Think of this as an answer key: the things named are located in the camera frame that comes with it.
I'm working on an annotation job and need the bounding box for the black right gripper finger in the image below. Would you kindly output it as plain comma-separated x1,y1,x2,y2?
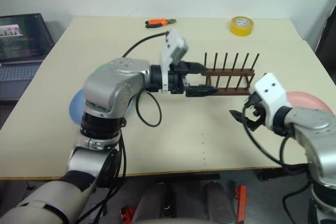
229,109,249,124
246,120,261,132

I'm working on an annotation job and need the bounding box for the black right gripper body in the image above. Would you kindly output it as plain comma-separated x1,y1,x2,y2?
244,91,268,130

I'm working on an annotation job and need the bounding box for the black chair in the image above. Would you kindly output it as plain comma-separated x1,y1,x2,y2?
314,6,336,78

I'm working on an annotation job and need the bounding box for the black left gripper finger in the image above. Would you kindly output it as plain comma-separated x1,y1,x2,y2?
186,62,211,76
185,84,219,98

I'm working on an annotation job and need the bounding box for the black table frame bracket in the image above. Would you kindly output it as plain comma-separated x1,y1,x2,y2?
256,167,308,182

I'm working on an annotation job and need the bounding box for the orange black marker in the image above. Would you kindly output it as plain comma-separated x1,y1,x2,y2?
144,18,177,29

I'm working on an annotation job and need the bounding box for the pink plate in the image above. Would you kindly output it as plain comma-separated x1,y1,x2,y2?
286,91,335,117

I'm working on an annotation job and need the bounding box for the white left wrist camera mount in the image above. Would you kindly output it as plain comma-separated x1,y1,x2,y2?
159,28,190,95

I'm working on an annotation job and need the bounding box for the grey open laptop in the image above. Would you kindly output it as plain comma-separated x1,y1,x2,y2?
0,13,55,83

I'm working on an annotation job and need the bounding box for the red and black tool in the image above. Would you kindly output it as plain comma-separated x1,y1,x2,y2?
120,206,136,222

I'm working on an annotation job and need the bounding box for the grey rounded robot leg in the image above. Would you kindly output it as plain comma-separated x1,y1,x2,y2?
204,181,237,224
131,182,173,224

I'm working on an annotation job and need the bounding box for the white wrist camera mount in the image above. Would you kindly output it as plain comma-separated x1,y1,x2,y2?
253,73,293,132
159,28,190,95

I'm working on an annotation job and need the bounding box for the yellow tape roll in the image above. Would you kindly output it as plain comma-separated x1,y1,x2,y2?
230,16,255,37

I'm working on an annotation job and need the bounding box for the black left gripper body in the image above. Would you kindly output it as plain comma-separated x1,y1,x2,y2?
167,60,191,96

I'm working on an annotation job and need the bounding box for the orange clamp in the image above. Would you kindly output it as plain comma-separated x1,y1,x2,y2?
235,185,249,221

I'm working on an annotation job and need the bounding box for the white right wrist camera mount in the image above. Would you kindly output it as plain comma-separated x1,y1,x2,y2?
253,73,293,132

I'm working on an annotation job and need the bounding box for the blue plate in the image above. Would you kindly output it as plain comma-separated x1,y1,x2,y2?
69,87,134,125

